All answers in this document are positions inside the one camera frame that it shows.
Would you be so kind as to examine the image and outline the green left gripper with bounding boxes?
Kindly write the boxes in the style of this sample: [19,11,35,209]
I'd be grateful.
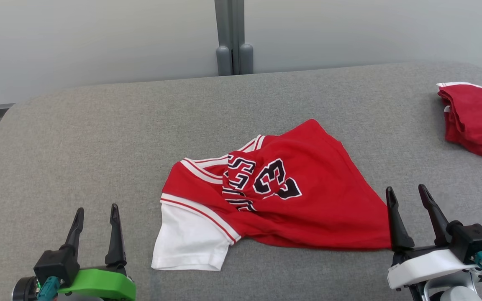
[57,204,136,301]

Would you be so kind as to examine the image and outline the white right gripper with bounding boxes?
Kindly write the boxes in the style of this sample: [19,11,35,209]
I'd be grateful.
[385,184,479,290]

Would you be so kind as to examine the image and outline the red shorts with white trim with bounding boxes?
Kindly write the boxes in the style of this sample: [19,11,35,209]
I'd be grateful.
[436,82,482,163]

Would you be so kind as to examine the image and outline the grey double partition post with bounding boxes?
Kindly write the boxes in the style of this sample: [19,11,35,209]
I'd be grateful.
[214,0,254,77]

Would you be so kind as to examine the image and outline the red basketball jersey white sleeves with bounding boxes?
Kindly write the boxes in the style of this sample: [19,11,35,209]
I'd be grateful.
[151,119,393,271]

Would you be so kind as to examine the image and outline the left camera cable teal plug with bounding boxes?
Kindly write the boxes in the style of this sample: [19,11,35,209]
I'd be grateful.
[37,276,61,301]

